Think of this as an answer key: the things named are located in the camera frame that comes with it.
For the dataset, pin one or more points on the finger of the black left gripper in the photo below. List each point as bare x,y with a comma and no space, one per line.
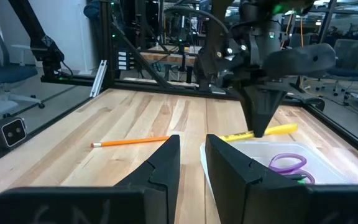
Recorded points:
261,109

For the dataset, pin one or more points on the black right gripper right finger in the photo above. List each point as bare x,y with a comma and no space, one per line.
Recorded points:
244,193

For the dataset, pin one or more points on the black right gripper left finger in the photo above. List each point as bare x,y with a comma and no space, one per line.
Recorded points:
154,193

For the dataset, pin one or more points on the yellow highlighter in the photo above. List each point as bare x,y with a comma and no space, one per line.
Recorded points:
281,128

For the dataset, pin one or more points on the orange pencil with eraser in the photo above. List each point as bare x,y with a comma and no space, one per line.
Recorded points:
129,142

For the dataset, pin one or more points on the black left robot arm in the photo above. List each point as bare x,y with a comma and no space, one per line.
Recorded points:
213,62

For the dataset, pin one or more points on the grey mesh office chair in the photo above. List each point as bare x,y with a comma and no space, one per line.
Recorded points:
348,56

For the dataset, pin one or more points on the silver aluminium extrusion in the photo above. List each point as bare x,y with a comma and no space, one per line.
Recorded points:
99,77

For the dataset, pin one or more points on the blue office chair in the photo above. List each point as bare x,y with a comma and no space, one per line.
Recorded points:
8,74

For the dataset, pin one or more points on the black aluminium table frame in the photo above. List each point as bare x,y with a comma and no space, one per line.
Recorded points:
107,46

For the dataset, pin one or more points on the small grey table camera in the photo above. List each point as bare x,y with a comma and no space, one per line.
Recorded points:
9,132

